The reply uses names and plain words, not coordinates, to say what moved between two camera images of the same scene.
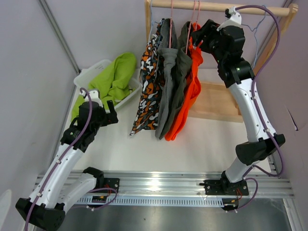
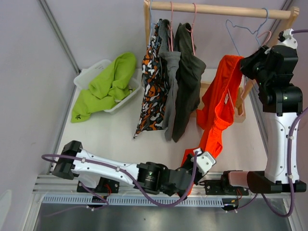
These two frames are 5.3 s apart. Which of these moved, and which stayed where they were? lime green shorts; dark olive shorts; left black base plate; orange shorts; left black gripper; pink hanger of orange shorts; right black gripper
Moved: pink hanger of orange shorts; left black gripper; orange shorts; dark olive shorts; right black gripper
Stayed: left black base plate; lime green shorts
